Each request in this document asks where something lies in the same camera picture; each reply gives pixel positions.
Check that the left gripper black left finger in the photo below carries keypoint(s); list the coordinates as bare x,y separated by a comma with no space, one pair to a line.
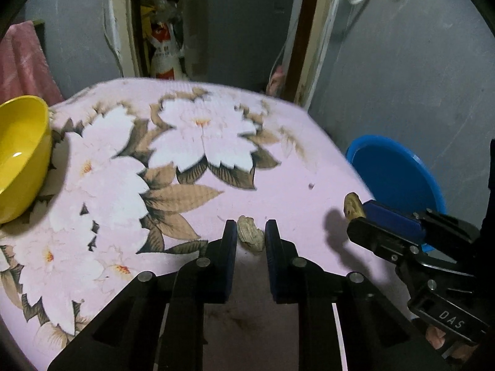
206,280

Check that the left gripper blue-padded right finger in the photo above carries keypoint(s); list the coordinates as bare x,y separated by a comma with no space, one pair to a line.
296,280

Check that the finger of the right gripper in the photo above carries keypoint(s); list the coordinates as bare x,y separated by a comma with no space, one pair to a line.
433,230
398,250

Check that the brown peanut shell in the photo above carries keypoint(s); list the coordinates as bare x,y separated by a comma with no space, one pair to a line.
249,234
353,207

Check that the blue plastic basin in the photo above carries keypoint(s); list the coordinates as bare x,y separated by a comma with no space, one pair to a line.
395,176

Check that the pink floral tablecloth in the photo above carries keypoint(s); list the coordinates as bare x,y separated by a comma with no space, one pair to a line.
142,175

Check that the yellow bowl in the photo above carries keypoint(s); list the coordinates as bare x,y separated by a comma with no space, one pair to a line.
25,151

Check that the grey refrigerator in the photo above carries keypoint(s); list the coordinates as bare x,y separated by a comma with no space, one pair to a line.
234,42

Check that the pink checked towel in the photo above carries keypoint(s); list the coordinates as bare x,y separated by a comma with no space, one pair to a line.
24,68

